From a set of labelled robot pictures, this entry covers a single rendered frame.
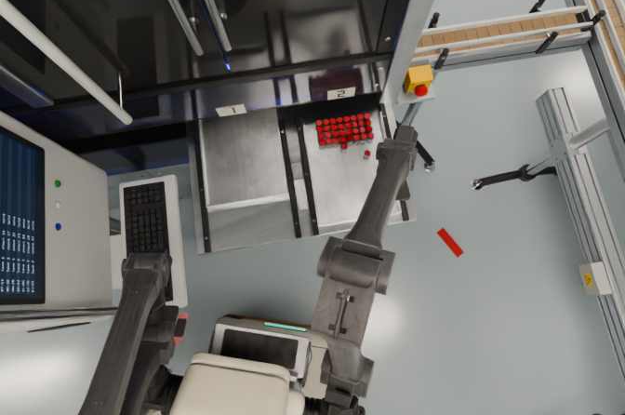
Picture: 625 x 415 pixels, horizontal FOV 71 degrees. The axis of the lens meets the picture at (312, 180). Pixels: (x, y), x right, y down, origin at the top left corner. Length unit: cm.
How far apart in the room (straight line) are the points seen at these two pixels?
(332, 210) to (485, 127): 138
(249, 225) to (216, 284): 94
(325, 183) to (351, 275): 79
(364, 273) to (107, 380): 43
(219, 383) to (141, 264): 28
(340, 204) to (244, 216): 31
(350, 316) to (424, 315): 166
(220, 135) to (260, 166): 17
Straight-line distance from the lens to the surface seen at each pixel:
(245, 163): 146
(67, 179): 144
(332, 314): 66
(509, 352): 244
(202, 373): 96
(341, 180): 142
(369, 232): 72
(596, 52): 183
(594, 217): 204
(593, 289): 202
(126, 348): 83
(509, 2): 302
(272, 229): 140
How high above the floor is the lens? 225
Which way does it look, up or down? 75 degrees down
